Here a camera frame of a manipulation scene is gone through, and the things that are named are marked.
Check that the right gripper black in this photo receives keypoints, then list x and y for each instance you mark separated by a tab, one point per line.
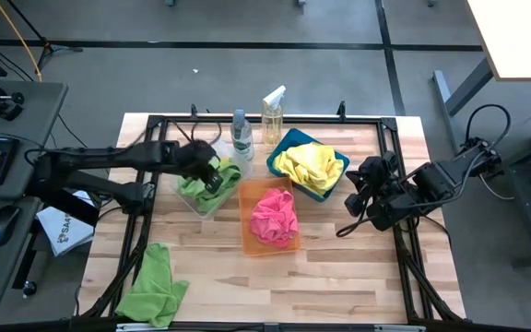
383	193

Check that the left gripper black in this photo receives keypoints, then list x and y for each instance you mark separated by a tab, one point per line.
194	159

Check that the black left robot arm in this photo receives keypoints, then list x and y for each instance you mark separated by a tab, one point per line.
109	157

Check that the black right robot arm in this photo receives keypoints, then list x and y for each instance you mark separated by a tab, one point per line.
431	182

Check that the clear plastic basket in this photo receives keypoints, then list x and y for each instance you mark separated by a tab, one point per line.
229	150

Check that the orange translucent plastic basket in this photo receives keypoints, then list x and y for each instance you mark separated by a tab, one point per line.
247	240

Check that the clear spray bottle white trigger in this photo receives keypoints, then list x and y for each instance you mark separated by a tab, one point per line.
272	124

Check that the blue plastic basket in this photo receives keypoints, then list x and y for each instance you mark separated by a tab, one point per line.
293	136

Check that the grey table leg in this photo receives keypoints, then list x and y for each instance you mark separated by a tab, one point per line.
466	90

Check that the black tripod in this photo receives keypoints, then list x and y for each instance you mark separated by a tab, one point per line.
46	46

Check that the black knob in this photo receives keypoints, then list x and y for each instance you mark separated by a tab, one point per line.
29	288

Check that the black computer mouse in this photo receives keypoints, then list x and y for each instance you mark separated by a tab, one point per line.
3	225

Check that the white table top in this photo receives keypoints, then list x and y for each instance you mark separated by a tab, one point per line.
519	37

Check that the black aluminium table frame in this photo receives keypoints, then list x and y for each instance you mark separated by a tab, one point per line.
316	121

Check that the black clamp mount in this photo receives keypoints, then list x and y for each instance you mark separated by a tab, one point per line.
3	106

